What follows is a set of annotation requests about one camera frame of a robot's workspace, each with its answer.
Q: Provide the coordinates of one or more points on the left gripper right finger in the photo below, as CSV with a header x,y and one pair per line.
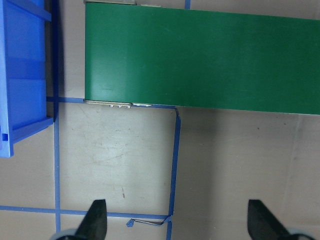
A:
x,y
263,225

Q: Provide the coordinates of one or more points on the green conveyor belt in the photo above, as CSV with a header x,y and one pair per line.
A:
x,y
205,59

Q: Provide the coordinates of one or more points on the left blue plastic bin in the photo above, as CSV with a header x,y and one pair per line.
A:
x,y
23,97

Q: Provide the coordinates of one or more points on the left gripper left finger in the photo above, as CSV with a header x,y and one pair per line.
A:
x,y
94,224

